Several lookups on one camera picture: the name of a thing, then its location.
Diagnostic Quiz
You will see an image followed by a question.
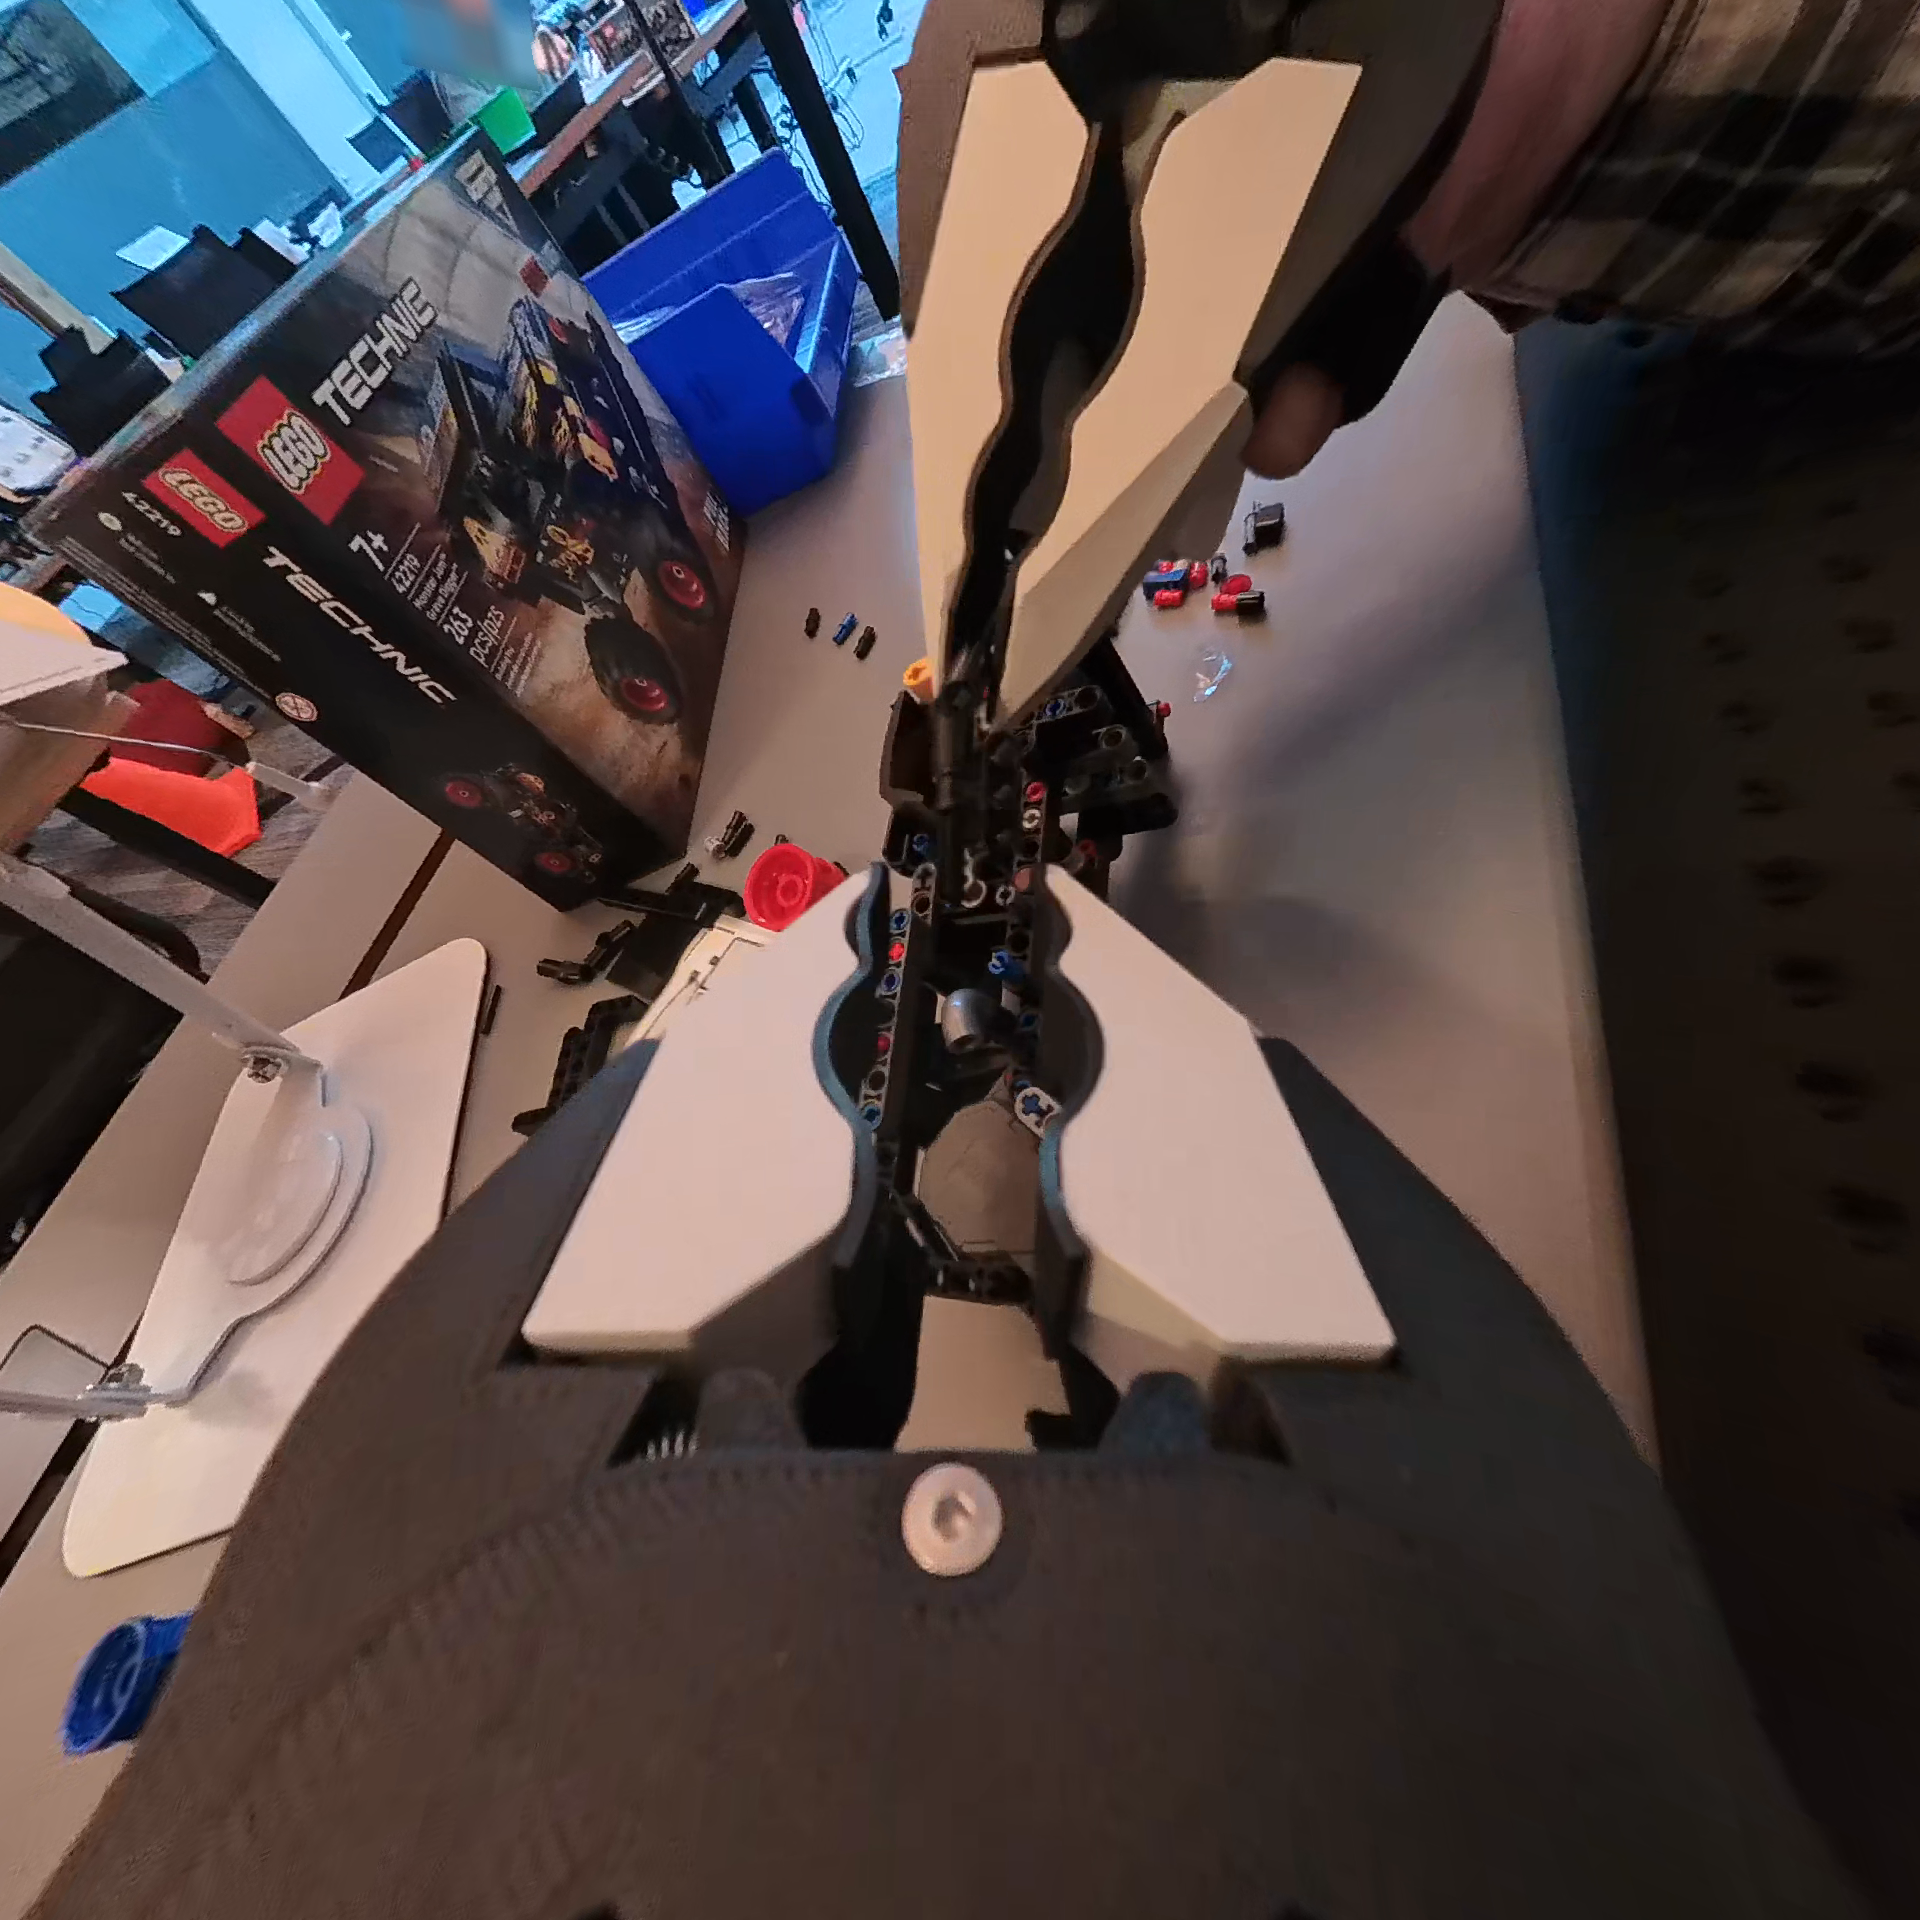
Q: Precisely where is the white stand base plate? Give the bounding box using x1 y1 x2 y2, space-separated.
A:
58 935 494 1583

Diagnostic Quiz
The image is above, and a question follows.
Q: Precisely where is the black angled toy panel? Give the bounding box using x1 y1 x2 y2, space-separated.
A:
598 860 741 996

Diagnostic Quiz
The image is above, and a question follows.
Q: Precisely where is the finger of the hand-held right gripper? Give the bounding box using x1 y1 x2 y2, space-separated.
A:
981 58 1367 737
898 58 1134 668

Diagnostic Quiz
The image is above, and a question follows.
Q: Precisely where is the person's right forearm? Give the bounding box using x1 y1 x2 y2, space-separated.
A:
1462 0 1920 366

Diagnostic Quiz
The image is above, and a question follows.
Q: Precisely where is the person's right hand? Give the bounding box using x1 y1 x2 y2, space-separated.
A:
1242 0 1670 478

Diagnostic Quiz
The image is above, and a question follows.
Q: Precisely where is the instruction booklet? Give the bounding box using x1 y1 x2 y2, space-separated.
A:
0 584 132 709

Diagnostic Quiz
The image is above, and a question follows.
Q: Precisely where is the red toy wheel hub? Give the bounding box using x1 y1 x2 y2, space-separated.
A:
739 841 849 933

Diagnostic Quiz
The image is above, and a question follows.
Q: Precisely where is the wooden background desk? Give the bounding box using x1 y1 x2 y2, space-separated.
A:
514 0 755 200

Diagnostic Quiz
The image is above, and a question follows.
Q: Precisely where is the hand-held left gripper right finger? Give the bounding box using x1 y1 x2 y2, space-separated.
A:
1032 867 1400 1446

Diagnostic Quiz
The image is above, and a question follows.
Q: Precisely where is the black perforated pad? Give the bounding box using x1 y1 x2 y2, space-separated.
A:
1512 314 1920 1920

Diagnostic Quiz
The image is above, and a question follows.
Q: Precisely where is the blue storage bin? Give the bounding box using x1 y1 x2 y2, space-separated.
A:
574 143 867 522

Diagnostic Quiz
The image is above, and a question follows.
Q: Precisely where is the grey desk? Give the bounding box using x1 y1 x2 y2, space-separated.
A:
0 292 1662 1920

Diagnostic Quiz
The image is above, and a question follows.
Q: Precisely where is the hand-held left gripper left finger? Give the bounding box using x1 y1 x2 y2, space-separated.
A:
520 867 906 1446

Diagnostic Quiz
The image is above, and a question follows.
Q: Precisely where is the blue toy wheel hub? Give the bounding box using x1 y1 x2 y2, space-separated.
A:
58 1610 201 1761

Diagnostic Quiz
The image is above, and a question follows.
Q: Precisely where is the colourful sticker sheet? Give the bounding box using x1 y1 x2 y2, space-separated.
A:
627 913 786 1056

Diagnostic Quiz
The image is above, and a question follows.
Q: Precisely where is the pile of small toy pins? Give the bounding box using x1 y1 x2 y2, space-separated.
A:
1136 500 1295 623

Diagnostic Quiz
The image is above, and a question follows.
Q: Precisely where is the red floor bin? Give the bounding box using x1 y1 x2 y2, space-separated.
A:
79 754 259 864

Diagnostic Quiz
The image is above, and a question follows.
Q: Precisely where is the toy car chassis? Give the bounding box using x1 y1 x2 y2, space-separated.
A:
853 628 1181 1310

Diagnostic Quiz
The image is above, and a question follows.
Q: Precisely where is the black support pole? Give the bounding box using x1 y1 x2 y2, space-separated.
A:
746 0 906 327

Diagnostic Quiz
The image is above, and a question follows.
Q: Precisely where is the black toy set box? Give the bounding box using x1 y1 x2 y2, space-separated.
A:
18 126 755 915

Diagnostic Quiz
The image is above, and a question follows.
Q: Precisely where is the black toy connector piece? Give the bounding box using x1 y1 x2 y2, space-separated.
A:
533 919 642 988

